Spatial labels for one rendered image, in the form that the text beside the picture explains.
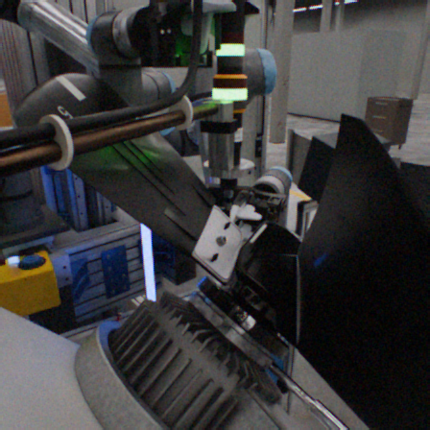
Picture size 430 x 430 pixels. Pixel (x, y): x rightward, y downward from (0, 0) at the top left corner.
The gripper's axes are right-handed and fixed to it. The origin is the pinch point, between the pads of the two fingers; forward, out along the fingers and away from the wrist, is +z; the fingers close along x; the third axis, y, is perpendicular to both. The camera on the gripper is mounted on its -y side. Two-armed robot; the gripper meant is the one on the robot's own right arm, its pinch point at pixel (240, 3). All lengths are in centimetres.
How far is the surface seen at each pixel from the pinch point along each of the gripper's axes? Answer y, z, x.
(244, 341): 35.7, 12.0, 10.1
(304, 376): 152, -40, -93
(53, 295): 51, -36, 17
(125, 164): 16.5, -0.2, 16.3
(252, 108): 37, -153, -170
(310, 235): 20.6, 18.3, 9.0
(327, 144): 28, -24, -62
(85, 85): 8.9, -8.5, 16.0
